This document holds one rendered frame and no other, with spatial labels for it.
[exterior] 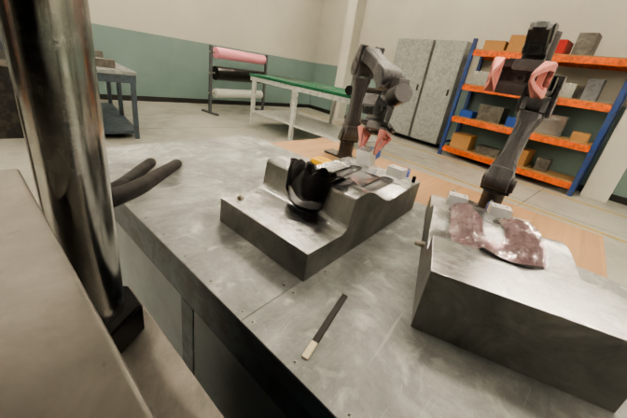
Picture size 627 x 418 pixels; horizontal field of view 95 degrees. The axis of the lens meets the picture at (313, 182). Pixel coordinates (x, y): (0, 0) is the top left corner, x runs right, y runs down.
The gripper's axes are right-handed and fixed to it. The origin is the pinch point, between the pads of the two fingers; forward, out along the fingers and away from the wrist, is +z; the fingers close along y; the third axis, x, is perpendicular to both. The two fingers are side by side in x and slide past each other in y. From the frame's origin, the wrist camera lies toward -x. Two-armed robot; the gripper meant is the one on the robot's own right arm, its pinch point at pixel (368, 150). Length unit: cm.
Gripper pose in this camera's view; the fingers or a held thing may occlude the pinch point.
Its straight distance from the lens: 93.8
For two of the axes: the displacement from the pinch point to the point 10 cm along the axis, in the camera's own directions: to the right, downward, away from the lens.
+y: 7.7, 2.8, -5.8
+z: -3.7, 9.3, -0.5
